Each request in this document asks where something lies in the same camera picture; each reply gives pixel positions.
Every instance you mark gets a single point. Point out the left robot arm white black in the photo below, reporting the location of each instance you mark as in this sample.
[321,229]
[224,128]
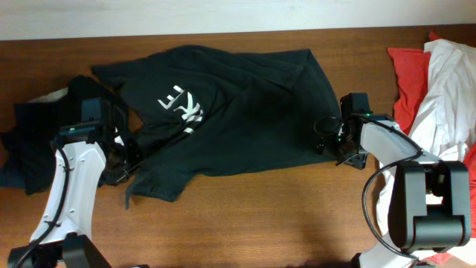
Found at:
[64,232]

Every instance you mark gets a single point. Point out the folded black garment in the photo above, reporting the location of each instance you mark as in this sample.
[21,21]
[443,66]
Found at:
[31,160]

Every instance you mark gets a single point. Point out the folded white garment under stack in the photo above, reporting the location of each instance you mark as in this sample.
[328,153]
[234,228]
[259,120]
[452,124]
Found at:
[51,97]

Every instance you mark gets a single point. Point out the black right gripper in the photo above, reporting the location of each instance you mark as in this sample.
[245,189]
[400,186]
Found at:
[326,144]

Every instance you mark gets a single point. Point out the dark green t-shirt white print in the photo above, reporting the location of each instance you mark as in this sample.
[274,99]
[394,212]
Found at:
[211,112]

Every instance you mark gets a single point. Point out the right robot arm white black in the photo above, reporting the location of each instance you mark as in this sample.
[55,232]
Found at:
[429,210]

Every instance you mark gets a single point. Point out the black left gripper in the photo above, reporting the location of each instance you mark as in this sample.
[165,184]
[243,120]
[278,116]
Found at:
[133,145]

